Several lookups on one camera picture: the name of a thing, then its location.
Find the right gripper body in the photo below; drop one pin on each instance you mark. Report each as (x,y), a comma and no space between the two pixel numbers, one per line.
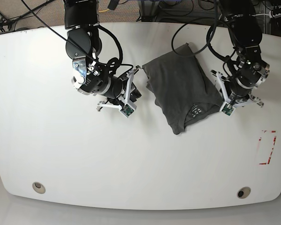
(120,91)

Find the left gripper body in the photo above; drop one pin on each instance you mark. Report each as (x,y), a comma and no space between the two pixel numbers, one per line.
(233,92)

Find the dark grey T-shirt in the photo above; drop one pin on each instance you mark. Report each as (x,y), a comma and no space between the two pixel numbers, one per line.
(181,89)

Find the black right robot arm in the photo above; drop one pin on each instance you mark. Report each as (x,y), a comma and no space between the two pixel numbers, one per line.
(83,46)

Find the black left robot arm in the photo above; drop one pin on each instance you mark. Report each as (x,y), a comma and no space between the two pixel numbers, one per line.
(248,71)

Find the red tape rectangle marking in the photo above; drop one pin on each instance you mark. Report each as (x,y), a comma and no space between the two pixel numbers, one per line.
(265,146)

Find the white power strip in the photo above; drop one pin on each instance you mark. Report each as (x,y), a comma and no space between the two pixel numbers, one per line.
(275,13)

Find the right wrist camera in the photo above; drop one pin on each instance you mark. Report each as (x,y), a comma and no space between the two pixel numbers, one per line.
(126,110)

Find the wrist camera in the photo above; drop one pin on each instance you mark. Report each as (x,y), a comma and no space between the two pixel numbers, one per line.
(126,110)
(228,109)

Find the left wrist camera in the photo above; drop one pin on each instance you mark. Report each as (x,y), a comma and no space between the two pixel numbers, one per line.
(228,109)

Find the aluminium frame base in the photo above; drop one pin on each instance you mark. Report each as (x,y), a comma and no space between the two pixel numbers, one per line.
(156,10)

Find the right table cable grommet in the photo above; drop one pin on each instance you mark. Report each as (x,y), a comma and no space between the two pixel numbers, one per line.
(244,192)

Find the table cable grommet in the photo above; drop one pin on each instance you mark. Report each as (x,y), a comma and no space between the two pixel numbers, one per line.
(244,192)
(38,187)

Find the left table cable grommet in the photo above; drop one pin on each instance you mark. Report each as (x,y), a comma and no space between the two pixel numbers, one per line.
(38,187)

